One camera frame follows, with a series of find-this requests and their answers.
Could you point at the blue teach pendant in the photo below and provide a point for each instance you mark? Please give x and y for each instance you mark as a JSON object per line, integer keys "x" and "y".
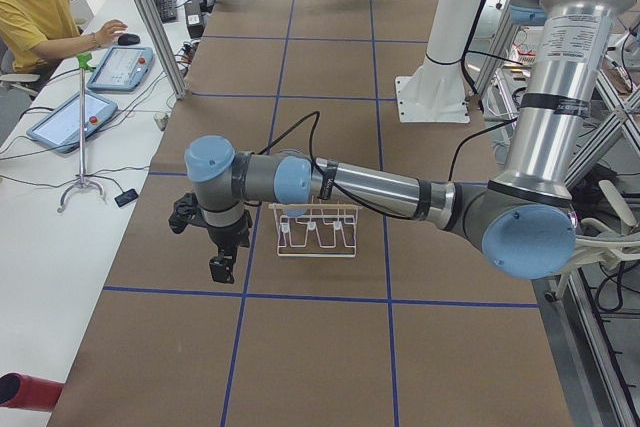
{"x": 121, "y": 69}
{"x": 60, "y": 129}

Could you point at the blue teach pendant far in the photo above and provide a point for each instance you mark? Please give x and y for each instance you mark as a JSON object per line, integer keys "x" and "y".
{"x": 121, "y": 69}

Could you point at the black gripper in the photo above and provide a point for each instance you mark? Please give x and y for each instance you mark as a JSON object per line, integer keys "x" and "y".
{"x": 227, "y": 237}

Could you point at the person in yellow shirt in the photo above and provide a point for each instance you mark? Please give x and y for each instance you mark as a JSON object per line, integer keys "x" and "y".
{"x": 41, "y": 33}

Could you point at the red cylinder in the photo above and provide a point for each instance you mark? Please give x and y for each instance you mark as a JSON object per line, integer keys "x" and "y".
{"x": 29, "y": 393}

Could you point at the aluminium frame post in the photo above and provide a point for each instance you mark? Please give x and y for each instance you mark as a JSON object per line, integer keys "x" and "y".
{"x": 152, "y": 21}

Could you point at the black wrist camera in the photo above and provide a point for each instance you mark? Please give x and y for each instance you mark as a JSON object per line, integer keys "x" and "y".
{"x": 185, "y": 212}

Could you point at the white pedestal column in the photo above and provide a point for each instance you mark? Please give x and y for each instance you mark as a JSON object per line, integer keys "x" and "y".
{"x": 435, "y": 92}

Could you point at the white wire cup holder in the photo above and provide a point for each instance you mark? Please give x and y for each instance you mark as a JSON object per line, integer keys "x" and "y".
{"x": 316, "y": 230}

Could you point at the blue teach pendant near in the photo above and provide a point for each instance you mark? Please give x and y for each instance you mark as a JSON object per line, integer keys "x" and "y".
{"x": 60, "y": 129}

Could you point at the black computer mouse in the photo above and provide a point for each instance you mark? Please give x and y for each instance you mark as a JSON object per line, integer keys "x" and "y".
{"x": 128, "y": 39}

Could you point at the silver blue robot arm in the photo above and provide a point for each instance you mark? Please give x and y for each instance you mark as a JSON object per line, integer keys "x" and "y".
{"x": 519, "y": 221}

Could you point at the small black device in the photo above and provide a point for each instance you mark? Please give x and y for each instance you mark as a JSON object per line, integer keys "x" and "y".
{"x": 126, "y": 197}

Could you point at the silver stand with green clip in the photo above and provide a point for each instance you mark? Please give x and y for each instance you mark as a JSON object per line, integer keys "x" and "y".
{"x": 82, "y": 181}

